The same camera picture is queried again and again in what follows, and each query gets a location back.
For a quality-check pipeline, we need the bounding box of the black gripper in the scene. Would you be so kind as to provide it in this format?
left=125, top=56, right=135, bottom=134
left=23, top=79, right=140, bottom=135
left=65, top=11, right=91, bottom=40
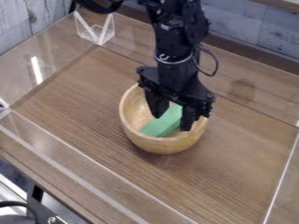
left=136, top=61, right=215, bottom=131

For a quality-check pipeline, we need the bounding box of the green rectangular stick block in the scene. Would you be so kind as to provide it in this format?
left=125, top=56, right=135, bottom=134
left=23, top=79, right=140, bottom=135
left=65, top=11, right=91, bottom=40
left=139, top=104, right=183, bottom=137

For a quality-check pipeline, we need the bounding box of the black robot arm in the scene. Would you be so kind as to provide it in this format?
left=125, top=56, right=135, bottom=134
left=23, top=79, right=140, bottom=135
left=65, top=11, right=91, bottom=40
left=136, top=0, right=215, bottom=131

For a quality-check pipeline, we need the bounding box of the wooden bowl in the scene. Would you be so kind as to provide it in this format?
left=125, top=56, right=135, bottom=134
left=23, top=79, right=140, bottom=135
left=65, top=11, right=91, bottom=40
left=119, top=84, right=208, bottom=155

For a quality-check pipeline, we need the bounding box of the clear acrylic corner bracket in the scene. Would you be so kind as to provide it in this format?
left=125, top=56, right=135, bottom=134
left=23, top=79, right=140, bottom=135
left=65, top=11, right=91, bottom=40
left=73, top=11, right=115, bottom=46

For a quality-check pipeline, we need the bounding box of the clear acrylic tray wall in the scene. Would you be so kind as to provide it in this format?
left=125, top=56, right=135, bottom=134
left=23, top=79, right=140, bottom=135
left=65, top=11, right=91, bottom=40
left=0, top=104, right=197, bottom=224

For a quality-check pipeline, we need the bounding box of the black metal table frame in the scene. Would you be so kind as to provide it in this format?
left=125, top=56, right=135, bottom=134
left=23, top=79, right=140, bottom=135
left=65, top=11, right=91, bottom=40
left=27, top=185, right=68, bottom=224

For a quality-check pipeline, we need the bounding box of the black cable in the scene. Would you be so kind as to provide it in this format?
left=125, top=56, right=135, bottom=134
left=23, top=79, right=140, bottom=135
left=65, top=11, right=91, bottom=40
left=0, top=200, right=32, bottom=217

